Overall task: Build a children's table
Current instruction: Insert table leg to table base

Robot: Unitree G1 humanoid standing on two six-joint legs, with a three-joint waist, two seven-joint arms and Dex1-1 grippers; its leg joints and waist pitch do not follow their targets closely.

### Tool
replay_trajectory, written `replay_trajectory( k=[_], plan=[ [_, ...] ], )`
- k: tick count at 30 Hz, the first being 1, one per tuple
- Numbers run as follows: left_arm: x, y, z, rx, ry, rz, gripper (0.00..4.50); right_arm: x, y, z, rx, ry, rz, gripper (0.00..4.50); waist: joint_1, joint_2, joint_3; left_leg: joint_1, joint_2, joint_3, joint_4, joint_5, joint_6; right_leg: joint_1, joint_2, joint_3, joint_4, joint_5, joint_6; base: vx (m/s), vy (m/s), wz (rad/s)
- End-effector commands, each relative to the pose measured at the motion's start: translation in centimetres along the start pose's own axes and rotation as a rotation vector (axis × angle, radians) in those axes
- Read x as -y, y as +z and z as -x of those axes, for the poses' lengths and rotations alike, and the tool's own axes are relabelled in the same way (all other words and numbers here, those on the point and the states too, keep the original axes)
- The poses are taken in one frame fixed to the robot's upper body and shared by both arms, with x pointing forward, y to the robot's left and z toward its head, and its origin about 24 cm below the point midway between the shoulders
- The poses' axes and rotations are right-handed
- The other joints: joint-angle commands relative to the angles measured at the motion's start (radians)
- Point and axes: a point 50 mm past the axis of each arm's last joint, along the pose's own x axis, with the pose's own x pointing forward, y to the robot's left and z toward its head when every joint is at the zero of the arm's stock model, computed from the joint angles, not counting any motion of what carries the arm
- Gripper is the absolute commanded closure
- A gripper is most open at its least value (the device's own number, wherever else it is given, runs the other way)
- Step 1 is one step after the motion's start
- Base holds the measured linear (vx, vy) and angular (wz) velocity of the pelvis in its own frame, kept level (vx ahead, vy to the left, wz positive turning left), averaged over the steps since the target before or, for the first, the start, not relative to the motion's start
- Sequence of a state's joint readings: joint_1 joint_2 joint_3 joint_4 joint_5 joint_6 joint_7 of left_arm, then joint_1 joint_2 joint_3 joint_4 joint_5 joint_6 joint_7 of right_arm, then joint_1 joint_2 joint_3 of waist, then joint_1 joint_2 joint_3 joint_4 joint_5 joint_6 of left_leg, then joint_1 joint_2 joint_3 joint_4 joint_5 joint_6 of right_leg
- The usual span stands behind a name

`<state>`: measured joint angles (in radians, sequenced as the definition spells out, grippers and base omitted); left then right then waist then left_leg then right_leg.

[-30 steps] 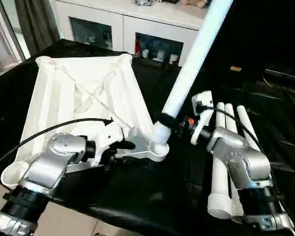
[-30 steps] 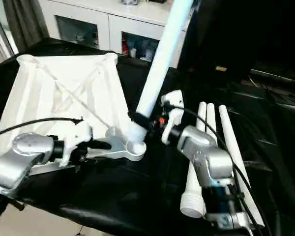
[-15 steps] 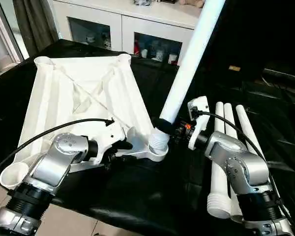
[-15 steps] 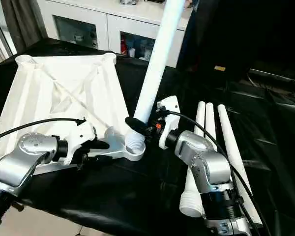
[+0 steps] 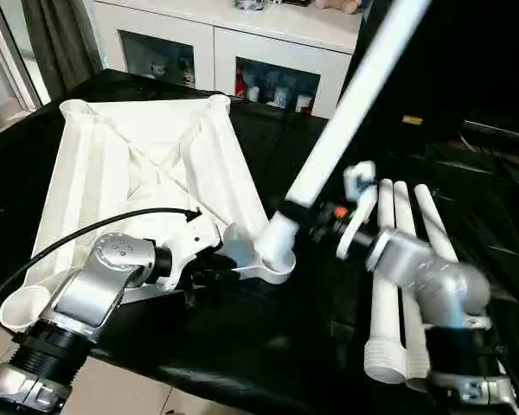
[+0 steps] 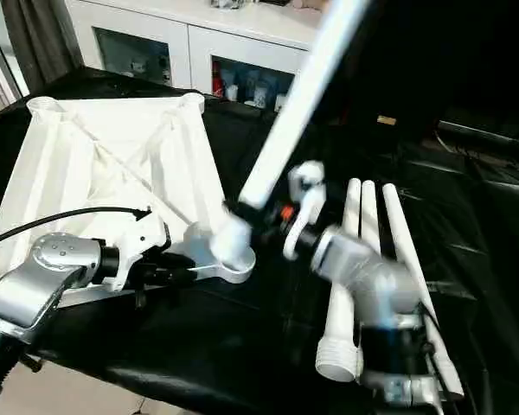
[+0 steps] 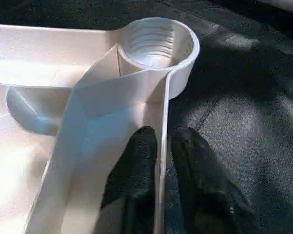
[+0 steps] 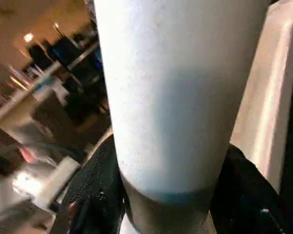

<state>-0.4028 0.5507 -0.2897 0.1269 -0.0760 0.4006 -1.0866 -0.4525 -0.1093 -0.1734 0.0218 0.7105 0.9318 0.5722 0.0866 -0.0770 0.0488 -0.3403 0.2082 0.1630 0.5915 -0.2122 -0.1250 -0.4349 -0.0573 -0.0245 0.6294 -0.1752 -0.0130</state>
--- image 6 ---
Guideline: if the red packet in cabinet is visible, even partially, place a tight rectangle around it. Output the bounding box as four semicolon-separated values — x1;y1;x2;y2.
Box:
211;60;224;96

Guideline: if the black metal table leg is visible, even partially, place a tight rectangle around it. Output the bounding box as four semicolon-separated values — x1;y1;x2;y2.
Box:
19;352;42;373

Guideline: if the black long pole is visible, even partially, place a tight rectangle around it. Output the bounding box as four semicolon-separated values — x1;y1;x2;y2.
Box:
436;119;519;155

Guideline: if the grey ornament on cabinet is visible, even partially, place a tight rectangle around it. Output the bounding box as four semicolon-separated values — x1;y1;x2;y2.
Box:
211;0;247;12

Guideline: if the black glossy mat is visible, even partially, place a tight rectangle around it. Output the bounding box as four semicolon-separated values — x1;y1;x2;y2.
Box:
0;64;519;415

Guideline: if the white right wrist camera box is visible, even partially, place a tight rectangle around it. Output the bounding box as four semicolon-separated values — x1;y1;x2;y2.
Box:
283;160;328;260

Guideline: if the grey brown curtain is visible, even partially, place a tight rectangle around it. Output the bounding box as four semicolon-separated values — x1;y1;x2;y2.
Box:
2;0;83;92

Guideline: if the black backdrop cloth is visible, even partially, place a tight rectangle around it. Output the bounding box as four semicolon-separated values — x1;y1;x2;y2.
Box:
306;0;519;131

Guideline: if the white cabinet with glass doors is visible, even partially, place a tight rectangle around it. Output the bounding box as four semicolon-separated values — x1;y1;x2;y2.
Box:
64;0;325;116

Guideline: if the white plastic table leg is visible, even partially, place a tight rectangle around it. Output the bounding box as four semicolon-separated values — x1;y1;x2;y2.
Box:
208;0;373;270
355;180;384;373
315;177;364;384
382;183;465;398

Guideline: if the white window frame bar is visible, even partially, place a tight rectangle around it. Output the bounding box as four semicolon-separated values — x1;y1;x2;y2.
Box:
0;12;29;109

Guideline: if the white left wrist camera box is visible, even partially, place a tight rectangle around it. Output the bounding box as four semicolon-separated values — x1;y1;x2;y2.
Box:
112;209;172;293

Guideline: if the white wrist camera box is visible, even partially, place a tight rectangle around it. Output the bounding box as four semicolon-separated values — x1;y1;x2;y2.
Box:
283;160;328;260
112;209;172;293

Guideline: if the white plastic table top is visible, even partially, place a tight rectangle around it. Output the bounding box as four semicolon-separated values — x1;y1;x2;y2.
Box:
0;93;257;308

